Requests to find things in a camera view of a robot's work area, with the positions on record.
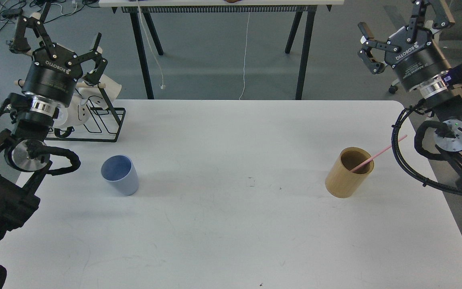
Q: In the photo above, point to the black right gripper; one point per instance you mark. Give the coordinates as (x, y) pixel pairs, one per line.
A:
(419, 60)

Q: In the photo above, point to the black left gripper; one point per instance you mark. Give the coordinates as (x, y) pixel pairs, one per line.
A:
(55, 70)

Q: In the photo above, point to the blue plastic cup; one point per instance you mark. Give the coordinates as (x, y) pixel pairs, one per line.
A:
(119, 171)

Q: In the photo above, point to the pink chopstick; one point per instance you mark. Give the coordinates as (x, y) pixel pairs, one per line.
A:
(370, 159)

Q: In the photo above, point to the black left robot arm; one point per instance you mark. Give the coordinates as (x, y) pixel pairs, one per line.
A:
(26, 119)

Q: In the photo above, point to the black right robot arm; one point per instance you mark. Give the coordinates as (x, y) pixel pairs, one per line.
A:
(434, 139)

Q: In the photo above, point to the white cup on rack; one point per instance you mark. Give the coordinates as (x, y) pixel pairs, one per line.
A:
(87, 100)

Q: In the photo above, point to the bamboo cylinder holder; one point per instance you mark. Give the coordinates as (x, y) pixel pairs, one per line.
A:
(343, 179)

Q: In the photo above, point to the black wire cup rack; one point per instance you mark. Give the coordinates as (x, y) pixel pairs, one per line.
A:
(104, 126)

